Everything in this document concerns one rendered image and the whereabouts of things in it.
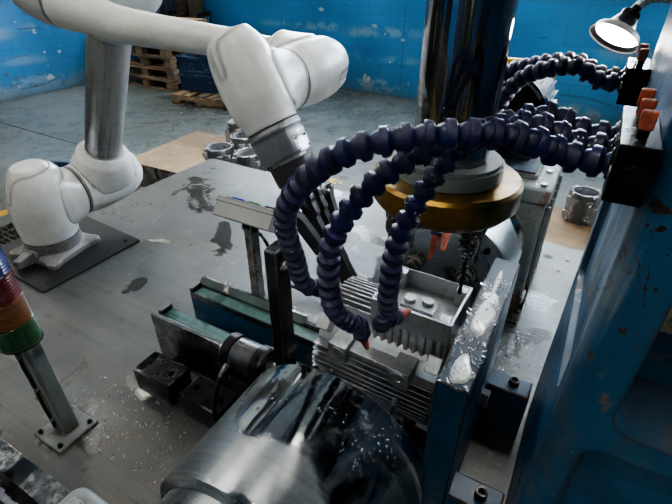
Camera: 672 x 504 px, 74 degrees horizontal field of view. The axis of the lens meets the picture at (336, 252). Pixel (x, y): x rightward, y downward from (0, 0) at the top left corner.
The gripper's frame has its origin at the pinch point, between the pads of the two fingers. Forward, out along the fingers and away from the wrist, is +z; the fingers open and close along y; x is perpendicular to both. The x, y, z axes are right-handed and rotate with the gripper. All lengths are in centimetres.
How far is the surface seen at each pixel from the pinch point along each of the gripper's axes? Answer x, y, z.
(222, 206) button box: 35.9, 12.3, -16.2
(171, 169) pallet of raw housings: 222, 141, -41
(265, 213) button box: 24.7, 13.0, -11.0
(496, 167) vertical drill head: -33.2, -7.1, -10.3
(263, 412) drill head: -11.6, -35.1, 0.1
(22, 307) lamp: 33, -35, -18
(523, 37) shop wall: 65, 544, -9
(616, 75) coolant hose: -45.3, 4.9, -13.3
